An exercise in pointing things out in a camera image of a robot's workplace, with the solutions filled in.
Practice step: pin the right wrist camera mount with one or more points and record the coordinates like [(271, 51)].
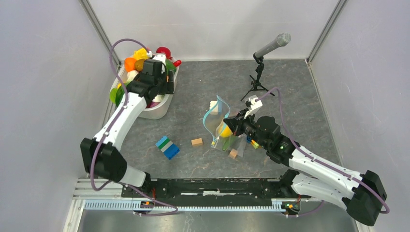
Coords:
[(253, 104)]

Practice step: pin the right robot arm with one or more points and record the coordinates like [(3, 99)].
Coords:
[(362, 195)]

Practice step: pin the small red toy chili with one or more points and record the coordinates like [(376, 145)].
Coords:
[(177, 63)]

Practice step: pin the black tripod mic stand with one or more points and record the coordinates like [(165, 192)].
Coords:
[(256, 84)]

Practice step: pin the grey microphone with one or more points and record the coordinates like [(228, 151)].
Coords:
[(280, 41)]

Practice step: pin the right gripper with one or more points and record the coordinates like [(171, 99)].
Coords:
[(237, 124)]

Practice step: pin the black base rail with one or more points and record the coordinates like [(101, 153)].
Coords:
[(207, 192)]

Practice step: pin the orange toy pepper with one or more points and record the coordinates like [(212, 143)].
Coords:
[(129, 64)]

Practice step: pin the white green toy leek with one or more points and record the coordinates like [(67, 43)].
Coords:
[(131, 75)]

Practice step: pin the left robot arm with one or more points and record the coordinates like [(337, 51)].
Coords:
[(101, 154)]

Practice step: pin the small wooden cube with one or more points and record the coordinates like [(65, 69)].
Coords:
[(233, 153)]

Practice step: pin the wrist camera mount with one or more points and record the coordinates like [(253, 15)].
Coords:
[(253, 104), (159, 56)]

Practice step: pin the green toy bell pepper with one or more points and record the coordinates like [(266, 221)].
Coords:
[(171, 68)]

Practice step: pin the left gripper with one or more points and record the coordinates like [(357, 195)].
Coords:
[(164, 76)]

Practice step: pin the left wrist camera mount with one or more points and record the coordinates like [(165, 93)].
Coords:
[(159, 56)]

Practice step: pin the blue orange green brick stack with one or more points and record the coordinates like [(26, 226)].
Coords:
[(254, 144)]

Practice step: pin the long wooden block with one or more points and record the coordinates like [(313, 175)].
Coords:
[(197, 142)]

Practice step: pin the clear zip top bag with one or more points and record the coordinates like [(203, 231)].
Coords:
[(211, 122)]

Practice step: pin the red toy apple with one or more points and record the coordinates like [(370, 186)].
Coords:
[(164, 50)]

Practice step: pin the green toy cucumber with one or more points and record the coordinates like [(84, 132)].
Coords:
[(229, 143)]

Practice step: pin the blue green white brick stack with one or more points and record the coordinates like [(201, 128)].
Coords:
[(167, 147)]

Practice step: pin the white plastic basket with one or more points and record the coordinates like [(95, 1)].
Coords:
[(159, 110)]

